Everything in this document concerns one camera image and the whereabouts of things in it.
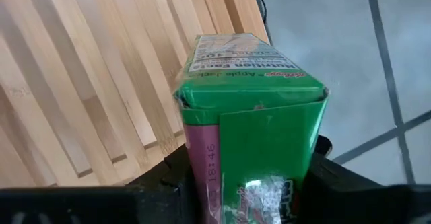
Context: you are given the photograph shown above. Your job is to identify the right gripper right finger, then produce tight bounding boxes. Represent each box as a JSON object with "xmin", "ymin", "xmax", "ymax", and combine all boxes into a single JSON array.
[{"xmin": 298, "ymin": 135, "xmax": 431, "ymax": 224}]

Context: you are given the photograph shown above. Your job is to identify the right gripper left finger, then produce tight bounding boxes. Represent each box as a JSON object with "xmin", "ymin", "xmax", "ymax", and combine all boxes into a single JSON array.
[{"xmin": 0, "ymin": 143, "xmax": 203, "ymax": 224}]

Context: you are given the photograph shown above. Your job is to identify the green Apple Jacks cereal box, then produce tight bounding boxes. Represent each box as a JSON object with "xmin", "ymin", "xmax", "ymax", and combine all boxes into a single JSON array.
[{"xmin": 173, "ymin": 32, "xmax": 330, "ymax": 224}]

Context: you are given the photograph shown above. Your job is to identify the wooden slatted shelf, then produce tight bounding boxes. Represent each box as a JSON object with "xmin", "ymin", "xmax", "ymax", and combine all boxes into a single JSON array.
[{"xmin": 0, "ymin": 0, "xmax": 270, "ymax": 188}]

